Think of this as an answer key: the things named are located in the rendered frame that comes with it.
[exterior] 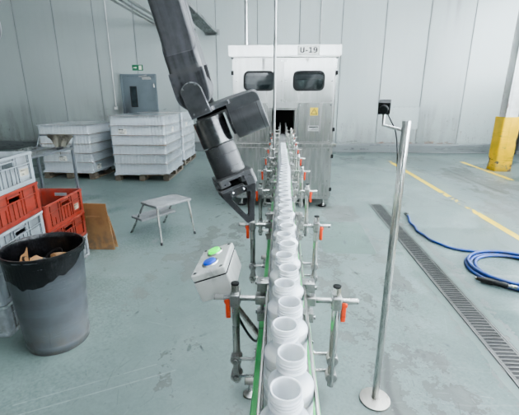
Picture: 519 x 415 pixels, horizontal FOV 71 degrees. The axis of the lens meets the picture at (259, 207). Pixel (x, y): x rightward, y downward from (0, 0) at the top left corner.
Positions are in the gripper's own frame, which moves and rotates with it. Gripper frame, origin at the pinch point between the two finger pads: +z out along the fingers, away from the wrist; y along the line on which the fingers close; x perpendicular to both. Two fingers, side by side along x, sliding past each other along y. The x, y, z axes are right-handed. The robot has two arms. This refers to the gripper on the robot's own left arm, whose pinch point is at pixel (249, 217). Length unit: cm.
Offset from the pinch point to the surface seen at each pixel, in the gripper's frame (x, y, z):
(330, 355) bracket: -4.7, -1.1, 34.6
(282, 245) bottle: -5.1, 6.3, 10.6
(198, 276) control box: 14.1, 10.3, 10.2
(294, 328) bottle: 2.3, -20.1, 12.4
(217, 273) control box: 10.0, 8.9, 11.1
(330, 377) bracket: -3.0, -0.7, 40.0
